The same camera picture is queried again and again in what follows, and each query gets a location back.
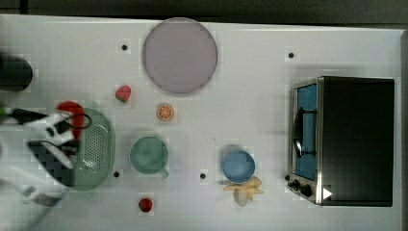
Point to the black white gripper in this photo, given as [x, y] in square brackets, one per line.
[55, 128]

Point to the red ketchup bottle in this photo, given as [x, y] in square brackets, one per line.
[78, 120]

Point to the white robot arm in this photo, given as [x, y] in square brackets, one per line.
[35, 172]

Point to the green oval strainer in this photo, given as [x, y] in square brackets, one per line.
[95, 158]

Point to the black cup upper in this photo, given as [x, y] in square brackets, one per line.
[16, 74]

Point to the pink toy strawberry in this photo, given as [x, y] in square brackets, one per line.
[123, 93]

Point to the green mug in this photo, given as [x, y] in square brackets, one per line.
[149, 155]

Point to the orange slice toy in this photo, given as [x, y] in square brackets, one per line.
[165, 112]

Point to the red toy strawberry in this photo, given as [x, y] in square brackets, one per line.
[146, 205]

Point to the grey round plate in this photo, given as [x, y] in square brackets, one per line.
[179, 55]

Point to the blue bowl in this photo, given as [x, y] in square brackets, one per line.
[238, 166]

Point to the peeled toy banana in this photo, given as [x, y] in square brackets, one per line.
[246, 191]

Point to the black toaster oven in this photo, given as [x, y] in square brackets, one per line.
[342, 141]

